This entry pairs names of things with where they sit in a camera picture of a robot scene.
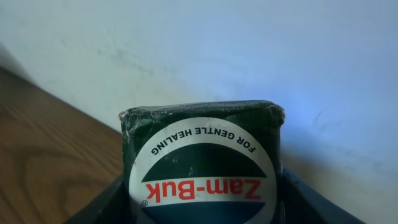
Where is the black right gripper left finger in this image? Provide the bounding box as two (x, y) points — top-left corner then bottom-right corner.
(64, 176), (129, 224)

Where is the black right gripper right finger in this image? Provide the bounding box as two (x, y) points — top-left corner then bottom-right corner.
(282, 168), (364, 224)

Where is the black healing ointment box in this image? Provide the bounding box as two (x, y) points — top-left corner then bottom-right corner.
(119, 100), (285, 224)

